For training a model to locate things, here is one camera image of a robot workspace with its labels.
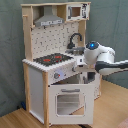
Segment white oven door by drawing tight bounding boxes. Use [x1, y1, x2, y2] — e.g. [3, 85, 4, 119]
[49, 84, 94, 124]

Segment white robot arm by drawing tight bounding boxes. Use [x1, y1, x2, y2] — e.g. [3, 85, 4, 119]
[77, 41, 128, 75]

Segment wooden toy kitchen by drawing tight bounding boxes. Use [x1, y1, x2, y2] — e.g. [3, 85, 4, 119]
[22, 2, 95, 128]

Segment left red oven knob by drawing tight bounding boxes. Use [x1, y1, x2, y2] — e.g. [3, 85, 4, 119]
[54, 73, 60, 79]

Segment black stovetop red burners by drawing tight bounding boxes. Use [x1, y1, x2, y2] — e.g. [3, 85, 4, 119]
[34, 53, 71, 67]

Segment grey toy sink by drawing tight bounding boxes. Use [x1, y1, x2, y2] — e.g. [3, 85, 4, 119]
[65, 47, 85, 55]

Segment black toy faucet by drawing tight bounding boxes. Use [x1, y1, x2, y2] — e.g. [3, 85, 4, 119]
[67, 33, 82, 49]

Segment white dishwasher cabinet door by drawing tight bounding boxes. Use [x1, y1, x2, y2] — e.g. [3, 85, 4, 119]
[79, 68, 103, 108]

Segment grey range hood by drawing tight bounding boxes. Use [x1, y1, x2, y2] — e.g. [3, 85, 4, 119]
[35, 5, 64, 27]

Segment toy microwave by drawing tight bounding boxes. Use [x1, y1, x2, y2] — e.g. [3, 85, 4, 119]
[66, 3, 90, 21]

